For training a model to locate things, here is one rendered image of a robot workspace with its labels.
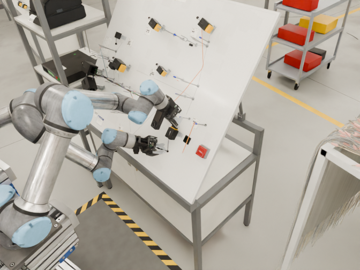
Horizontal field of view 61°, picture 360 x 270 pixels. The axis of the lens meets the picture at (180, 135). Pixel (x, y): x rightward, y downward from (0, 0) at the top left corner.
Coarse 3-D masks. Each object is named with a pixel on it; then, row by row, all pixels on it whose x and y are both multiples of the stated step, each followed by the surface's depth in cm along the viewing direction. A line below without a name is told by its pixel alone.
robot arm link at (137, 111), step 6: (126, 102) 136; (132, 102) 135; (138, 102) 134; (144, 102) 133; (150, 102) 134; (126, 108) 135; (132, 108) 134; (138, 108) 132; (144, 108) 133; (150, 108) 135; (132, 114) 132; (138, 114) 132; (144, 114) 133; (132, 120) 134; (138, 120) 132; (144, 120) 135
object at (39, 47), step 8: (16, 0) 438; (24, 0) 415; (16, 8) 432; (24, 8) 390; (32, 40) 409; (40, 40) 396; (64, 40) 414; (72, 40) 420; (32, 48) 440; (40, 48) 397; (48, 48) 407; (56, 48) 413; (64, 48) 419; (72, 48) 426; (80, 48) 431; (40, 56) 402; (48, 56) 412
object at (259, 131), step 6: (234, 120) 195; (240, 120) 192; (246, 120) 192; (246, 126) 189; (252, 126) 187; (258, 126) 187; (252, 132) 188; (258, 132) 184; (258, 138) 187; (258, 144) 189; (258, 150) 192
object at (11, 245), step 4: (0, 232) 111; (0, 236) 113; (4, 236) 112; (0, 240) 114; (4, 240) 113; (8, 240) 113; (4, 244) 114; (8, 244) 114; (12, 244) 114; (16, 244) 114; (8, 248) 115; (12, 248) 114; (16, 248) 115
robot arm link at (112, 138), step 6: (108, 132) 144; (114, 132) 146; (120, 132) 148; (126, 132) 152; (102, 138) 147; (108, 138) 144; (114, 138) 145; (120, 138) 147; (126, 138) 149; (108, 144) 148; (114, 144) 147; (120, 144) 148
